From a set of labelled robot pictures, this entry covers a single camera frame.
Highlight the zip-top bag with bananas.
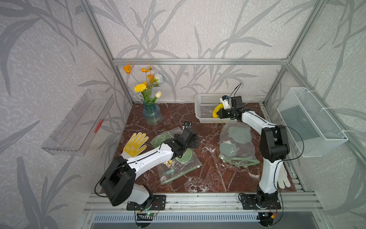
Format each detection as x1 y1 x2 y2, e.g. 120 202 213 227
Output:
150 127 202 185

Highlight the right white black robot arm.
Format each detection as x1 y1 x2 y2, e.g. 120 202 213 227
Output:
213 95 290 209

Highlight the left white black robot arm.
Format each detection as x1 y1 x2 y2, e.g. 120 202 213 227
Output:
98 127 199 208

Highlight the white plastic basket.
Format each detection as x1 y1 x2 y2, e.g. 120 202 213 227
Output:
194 94 242 124

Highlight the blue glass vase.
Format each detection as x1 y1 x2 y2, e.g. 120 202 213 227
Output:
143 103 162 126

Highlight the yellow work glove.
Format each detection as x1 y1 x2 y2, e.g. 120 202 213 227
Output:
121 132 149 158

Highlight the artificial flower bouquet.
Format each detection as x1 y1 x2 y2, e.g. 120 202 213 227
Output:
123 65 164 106

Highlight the left circuit board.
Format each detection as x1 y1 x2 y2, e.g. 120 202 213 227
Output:
136 211 159 221

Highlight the circuit board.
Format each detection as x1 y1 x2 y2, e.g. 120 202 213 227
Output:
136 211 159 221
257 212 277 227

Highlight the white work glove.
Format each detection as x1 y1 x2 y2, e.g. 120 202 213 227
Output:
277 165 291 189

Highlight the right circuit board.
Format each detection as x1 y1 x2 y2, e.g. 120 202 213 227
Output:
257 212 277 227

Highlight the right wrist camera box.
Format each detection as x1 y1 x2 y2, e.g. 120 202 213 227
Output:
220 95 232 110

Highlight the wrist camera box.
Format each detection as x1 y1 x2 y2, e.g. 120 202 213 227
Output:
184 121 192 128
220 95 232 110

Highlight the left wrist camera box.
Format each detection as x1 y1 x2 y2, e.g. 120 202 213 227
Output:
184 121 192 128

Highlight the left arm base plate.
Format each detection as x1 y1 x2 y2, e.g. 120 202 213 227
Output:
126 195 166 211

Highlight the white wire mesh basket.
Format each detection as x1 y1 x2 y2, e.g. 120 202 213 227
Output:
277 87 348 157

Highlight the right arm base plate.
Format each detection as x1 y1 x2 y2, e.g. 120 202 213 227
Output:
238 193 282 210

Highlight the clear acrylic wall shelf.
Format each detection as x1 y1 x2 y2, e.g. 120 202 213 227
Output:
41 89 115 156

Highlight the aluminium front rail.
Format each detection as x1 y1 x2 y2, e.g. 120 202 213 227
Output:
82 192 325 214

